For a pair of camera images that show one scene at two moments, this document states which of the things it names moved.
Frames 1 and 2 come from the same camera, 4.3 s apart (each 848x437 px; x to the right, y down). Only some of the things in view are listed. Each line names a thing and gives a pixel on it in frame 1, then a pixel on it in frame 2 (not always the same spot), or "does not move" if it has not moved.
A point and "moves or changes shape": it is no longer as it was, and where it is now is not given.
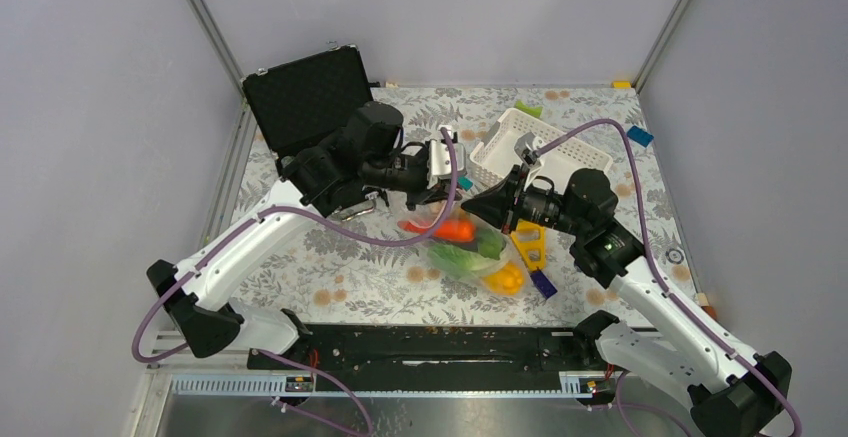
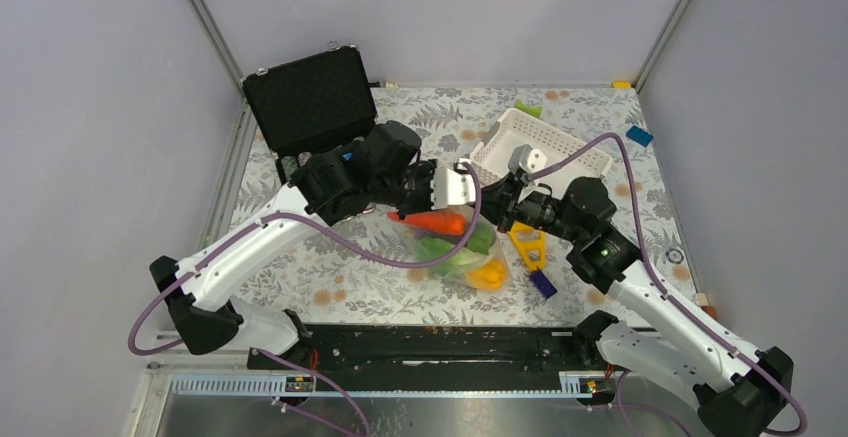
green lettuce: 451,258 moves or changes shape
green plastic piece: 534,110 does not move
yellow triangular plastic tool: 525,246 does not move
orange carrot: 453,230 moves or changes shape
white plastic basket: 559,152 does not move
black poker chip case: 300,104 does not move
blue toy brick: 639,136 does not move
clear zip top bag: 472,250 moves or changes shape
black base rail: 438,350 does not move
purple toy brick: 543,284 does not move
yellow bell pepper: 506,281 → 490,276
